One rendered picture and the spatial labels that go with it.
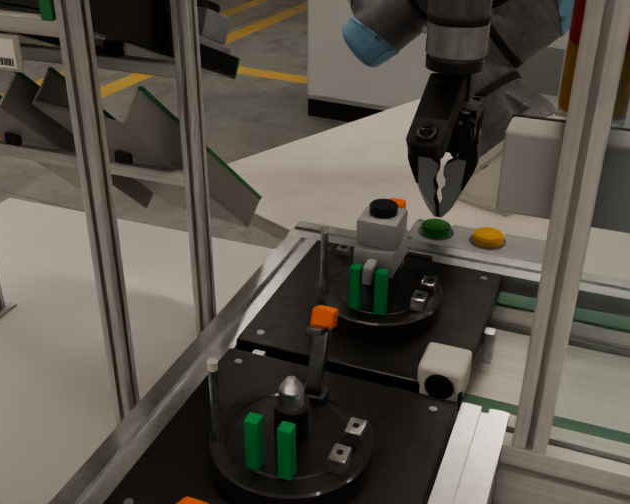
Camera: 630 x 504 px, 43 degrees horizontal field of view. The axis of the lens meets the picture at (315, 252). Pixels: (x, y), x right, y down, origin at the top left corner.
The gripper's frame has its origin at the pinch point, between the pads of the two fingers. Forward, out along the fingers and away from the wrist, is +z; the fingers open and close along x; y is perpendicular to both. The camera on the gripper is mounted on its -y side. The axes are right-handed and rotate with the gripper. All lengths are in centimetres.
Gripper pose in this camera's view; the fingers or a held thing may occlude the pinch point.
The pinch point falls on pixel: (437, 210)
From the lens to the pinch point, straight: 106.8
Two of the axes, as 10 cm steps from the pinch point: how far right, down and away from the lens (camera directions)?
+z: -0.1, 8.8, 4.8
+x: -9.3, -1.8, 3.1
